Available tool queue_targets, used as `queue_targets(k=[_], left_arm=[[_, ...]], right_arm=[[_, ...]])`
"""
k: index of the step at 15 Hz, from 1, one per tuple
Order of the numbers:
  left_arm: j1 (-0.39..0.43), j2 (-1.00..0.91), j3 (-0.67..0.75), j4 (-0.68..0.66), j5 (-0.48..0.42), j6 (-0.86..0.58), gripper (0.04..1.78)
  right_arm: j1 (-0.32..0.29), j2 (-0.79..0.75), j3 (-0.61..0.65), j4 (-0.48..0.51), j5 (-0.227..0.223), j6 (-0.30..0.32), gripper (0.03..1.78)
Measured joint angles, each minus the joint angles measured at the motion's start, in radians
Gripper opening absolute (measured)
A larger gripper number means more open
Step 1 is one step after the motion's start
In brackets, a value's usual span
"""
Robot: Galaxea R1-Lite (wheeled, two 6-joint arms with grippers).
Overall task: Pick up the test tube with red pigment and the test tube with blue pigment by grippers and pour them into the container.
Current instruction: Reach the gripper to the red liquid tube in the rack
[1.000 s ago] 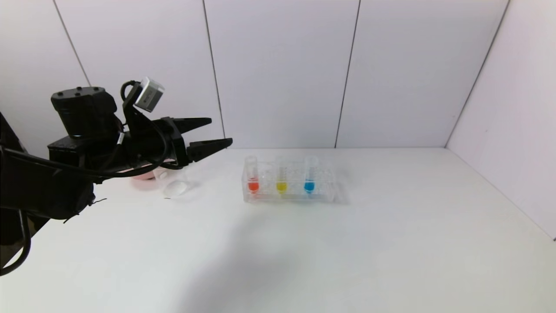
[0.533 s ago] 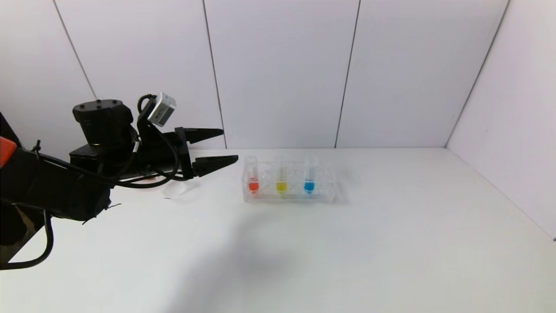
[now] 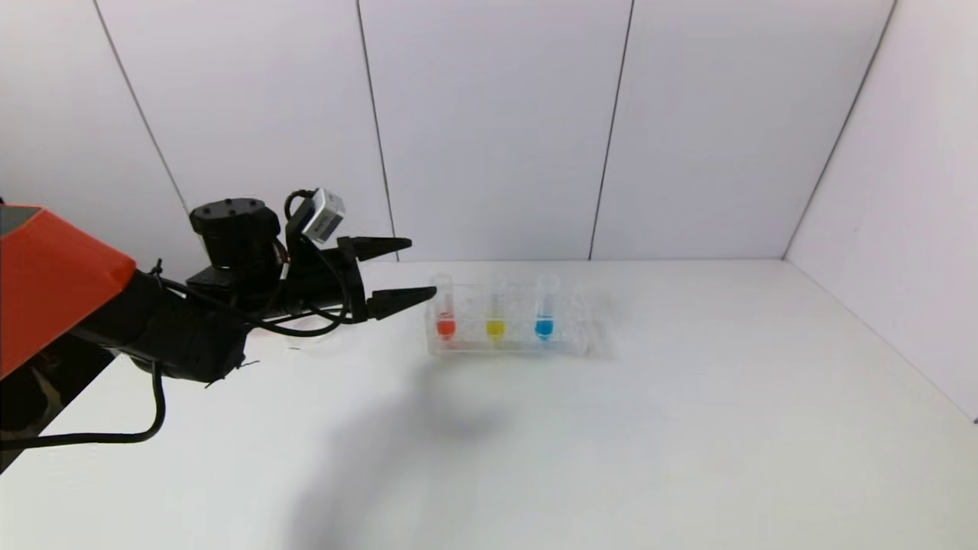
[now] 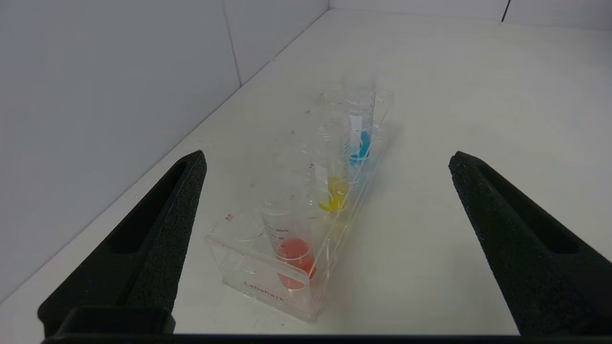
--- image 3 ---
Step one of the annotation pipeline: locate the test tube with blue pigment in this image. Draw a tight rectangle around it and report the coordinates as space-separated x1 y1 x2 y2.
533 274 562 341

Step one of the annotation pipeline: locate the test tube with yellow pigment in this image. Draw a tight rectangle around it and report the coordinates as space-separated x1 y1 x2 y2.
484 274 509 343

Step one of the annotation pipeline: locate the clear plastic test tube rack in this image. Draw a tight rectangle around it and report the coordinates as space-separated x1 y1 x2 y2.
426 277 613 359

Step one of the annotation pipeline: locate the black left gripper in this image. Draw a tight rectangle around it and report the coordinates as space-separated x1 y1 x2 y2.
288 235 437 324

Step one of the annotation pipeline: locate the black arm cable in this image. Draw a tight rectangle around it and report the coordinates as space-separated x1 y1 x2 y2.
0 365 168 452

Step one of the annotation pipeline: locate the test tube with red pigment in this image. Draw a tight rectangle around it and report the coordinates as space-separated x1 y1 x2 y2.
432 274 458 341

